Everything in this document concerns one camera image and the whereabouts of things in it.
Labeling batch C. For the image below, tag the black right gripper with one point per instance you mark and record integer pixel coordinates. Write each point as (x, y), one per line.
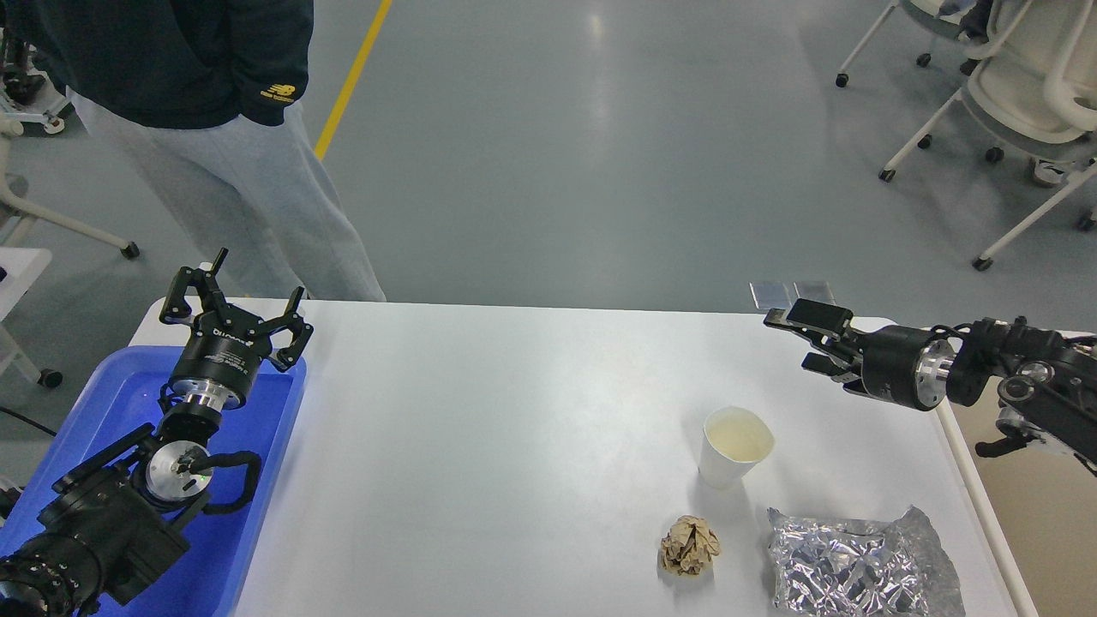
(896, 364)

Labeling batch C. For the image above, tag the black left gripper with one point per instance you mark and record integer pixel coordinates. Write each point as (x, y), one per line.
(221, 360)

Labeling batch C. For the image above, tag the white paper cup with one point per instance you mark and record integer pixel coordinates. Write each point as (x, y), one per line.
(734, 441)

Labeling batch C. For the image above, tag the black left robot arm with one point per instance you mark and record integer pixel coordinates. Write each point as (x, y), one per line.
(116, 524)

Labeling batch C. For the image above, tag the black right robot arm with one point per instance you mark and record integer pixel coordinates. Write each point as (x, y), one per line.
(1046, 379)

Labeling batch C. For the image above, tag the metal floor plate right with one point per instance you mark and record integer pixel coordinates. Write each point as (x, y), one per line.
(814, 290)

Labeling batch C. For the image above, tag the metal floor plate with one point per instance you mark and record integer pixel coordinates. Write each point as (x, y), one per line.
(770, 295)
(814, 290)

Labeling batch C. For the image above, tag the metal floor plate left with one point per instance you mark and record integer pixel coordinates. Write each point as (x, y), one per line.
(770, 295)

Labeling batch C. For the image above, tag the white plastic bin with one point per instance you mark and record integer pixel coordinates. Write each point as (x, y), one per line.
(1042, 504)

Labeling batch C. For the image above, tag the crumpled silver foil bag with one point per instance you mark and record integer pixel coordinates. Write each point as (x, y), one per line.
(830, 566)

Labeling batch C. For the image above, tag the crumpled brown paper ball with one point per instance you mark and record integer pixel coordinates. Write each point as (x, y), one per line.
(689, 547)

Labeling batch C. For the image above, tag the person in grey trousers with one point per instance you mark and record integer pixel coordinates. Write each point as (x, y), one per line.
(202, 98)

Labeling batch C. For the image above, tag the white sneaker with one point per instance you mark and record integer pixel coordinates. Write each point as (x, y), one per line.
(1049, 174)

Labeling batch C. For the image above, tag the white office chair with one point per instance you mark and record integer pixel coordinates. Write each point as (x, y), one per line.
(1033, 90)

